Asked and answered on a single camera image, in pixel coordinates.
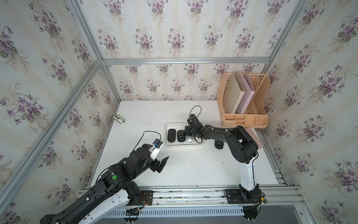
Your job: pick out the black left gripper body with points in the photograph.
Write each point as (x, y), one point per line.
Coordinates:
(154, 165)

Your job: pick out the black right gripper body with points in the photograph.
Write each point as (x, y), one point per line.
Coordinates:
(189, 132)

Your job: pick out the silver mouse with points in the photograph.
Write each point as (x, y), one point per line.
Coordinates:
(190, 139)

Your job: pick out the black Lecoo mouse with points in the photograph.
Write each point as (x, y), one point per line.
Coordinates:
(181, 136)

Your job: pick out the white plastic storage box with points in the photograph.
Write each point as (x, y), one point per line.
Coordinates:
(180, 126)

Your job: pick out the slim black mouse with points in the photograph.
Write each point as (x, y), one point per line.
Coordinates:
(171, 135)

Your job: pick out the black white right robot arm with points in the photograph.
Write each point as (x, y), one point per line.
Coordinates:
(241, 145)

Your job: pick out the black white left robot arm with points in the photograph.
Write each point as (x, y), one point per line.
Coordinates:
(115, 188)

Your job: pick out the beige folder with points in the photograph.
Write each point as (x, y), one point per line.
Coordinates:
(233, 94)

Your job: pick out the pink pencil case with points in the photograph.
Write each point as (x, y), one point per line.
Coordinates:
(253, 134)

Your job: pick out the peach plastic file organizer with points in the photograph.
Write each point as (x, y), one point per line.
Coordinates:
(255, 116)

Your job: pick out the pink folder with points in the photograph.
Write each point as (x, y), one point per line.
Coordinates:
(249, 92)

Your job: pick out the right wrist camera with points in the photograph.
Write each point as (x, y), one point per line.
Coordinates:
(193, 121)

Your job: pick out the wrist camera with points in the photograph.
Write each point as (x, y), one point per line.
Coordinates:
(193, 121)
(154, 150)

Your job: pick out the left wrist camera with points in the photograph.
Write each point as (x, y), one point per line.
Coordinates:
(154, 150)

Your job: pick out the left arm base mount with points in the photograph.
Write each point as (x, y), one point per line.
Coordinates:
(141, 198)

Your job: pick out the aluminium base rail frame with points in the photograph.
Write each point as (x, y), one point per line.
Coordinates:
(211, 202)

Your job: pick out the small silver wall device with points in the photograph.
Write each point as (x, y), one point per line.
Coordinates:
(118, 119)

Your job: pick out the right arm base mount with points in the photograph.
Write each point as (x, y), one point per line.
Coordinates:
(242, 196)

